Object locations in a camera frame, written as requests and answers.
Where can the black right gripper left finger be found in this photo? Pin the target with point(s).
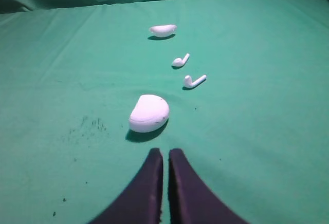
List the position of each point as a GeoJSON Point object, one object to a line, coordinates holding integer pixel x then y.
{"type": "Point", "coordinates": [140, 201]}

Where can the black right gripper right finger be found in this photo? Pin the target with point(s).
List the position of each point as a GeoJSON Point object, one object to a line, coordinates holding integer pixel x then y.
{"type": "Point", "coordinates": [190, 200]}

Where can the white earphone case body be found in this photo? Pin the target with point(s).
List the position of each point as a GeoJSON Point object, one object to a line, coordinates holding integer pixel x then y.
{"type": "Point", "coordinates": [150, 113]}

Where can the white earphone case lid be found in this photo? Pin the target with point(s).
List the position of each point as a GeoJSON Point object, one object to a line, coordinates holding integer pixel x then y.
{"type": "Point", "coordinates": [163, 31]}

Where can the white earbud near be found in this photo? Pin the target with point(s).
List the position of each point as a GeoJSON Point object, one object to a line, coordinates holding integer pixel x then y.
{"type": "Point", "coordinates": [190, 84]}

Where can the white earbud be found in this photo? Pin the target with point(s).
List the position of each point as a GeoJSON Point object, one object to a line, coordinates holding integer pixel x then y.
{"type": "Point", "coordinates": [180, 62]}
{"type": "Point", "coordinates": [190, 84]}

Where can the white earbud far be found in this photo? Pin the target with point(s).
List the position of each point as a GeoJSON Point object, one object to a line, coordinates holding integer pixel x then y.
{"type": "Point", "coordinates": [180, 62]}

